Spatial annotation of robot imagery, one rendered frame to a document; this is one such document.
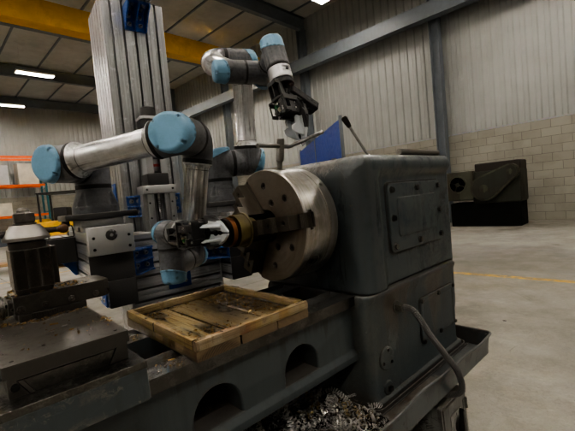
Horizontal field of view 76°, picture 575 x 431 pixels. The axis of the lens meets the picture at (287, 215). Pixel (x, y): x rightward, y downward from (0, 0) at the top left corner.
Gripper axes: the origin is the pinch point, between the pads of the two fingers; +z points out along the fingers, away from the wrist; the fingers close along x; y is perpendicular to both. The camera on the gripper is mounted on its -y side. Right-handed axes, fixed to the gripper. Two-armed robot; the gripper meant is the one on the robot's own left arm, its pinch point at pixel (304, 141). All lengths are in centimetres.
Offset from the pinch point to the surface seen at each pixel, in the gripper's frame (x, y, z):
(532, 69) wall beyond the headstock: -102, -987, -270
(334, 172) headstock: 9.7, 2.1, 13.6
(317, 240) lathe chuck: 7.6, 14.1, 31.4
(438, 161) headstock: 18, -45, 14
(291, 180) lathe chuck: 6.9, 16.6, 14.4
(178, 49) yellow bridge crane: -853, -512, -717
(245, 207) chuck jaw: -6.3, 23.4, 17.3
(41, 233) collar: -10, 70, 17
